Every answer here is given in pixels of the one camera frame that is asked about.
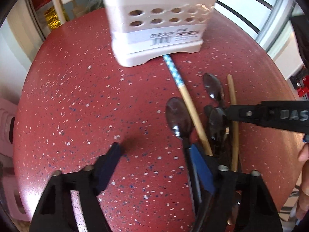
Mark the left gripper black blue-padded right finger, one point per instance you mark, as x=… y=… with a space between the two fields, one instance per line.
x=257 y=210

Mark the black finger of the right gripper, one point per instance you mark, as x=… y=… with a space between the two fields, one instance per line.
x=244 y=113

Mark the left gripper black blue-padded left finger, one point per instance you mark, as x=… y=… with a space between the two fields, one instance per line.
x=54 y=211

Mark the plain wooden chopstick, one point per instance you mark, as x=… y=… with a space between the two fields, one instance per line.
x=235 y=142

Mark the black handled metal spoon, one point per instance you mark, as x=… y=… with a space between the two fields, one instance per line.
x=217 y=125
x=179 y=121
x=214 y=88

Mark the blue patterned wooden chopstick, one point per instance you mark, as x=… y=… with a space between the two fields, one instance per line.
x=189 y=104

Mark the person's right hand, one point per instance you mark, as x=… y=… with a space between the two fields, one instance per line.
x=303 y=201

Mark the white refrigerator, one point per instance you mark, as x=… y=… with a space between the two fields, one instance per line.
x=249 y=15

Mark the pink plastic stool stack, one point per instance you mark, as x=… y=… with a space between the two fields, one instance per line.
x=8 y=114

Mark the white plastic utensil holder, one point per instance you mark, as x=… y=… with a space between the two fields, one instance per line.
x=142 y=30

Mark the gold foil package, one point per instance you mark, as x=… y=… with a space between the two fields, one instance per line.
x=52 y=19

